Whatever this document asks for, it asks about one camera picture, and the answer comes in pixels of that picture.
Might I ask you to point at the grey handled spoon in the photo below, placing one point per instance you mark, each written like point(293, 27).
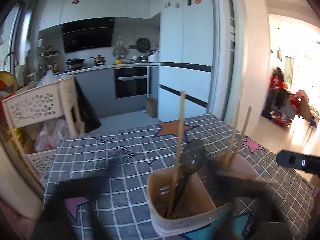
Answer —
point(191, 161)

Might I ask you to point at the long bamboo chopstick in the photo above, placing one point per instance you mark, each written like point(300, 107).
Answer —
point(175, 176)

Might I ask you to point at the thin bamboo chopstick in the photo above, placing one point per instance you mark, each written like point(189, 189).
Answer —
point(233, 156)

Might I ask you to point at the bamboo chopstick blue pattern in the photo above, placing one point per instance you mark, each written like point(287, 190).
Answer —
point(229, 152)

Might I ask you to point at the white utensil holder caddy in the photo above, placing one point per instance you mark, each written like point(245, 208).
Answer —
point(200, 204)

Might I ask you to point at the cardboard box on floor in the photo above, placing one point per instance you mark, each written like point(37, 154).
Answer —
point(151, 107)

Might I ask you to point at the white refrigerator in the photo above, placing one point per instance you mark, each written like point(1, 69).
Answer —
point(186, 57)

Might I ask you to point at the white rice cooker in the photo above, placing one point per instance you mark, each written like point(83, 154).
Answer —
point(153, 56)

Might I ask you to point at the black built-in oven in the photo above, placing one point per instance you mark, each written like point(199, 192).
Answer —
point(130, 81)

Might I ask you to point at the grey checkered tablecloth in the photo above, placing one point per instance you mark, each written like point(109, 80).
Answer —
point(108, 173)

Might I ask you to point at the black wok on stove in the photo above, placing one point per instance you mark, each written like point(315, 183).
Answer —
point(75, 63)

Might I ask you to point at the black range hood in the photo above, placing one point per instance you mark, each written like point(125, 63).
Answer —
point(87, 34)

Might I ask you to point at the cream perforated storage rack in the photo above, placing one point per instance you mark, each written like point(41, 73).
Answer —
point(27, 110)

